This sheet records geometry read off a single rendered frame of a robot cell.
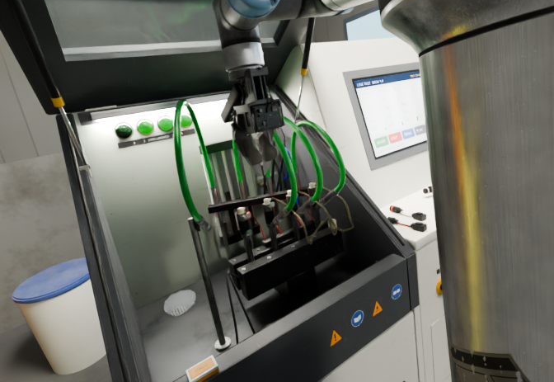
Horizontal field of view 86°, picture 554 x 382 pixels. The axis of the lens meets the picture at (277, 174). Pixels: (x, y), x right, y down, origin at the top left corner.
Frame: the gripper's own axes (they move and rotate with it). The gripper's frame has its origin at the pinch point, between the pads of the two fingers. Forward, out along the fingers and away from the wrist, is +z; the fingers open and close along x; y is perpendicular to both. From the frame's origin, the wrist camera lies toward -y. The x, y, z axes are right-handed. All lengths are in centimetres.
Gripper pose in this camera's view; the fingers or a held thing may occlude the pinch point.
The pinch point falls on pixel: (260, 169)
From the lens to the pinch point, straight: 63.9
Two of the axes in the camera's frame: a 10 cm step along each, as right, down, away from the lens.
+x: 8.4, -2.6, 4.7
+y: 5.1, 1.1, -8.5
